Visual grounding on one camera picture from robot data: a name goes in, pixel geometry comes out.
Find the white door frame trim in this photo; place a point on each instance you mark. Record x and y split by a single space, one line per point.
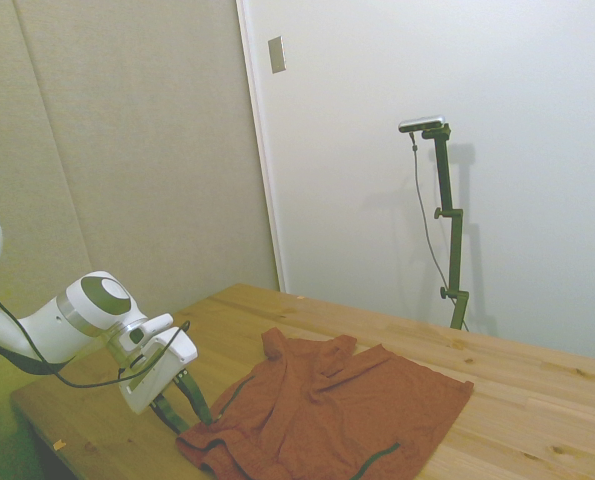
262 150

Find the small orange tape scrap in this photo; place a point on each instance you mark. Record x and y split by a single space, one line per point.
59 443

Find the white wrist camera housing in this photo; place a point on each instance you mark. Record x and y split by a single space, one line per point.
149 330

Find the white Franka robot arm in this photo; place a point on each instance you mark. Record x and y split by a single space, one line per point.
47 330

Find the grey wall switch plate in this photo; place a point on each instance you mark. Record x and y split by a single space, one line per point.
277 55

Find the silver exterior camera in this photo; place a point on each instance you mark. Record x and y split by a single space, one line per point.
422 123

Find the dark green camera stand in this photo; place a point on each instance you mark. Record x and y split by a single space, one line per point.
447 190

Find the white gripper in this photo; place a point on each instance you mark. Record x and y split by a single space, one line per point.
159 372

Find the rust red shorts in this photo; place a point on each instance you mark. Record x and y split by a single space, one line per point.
327 415

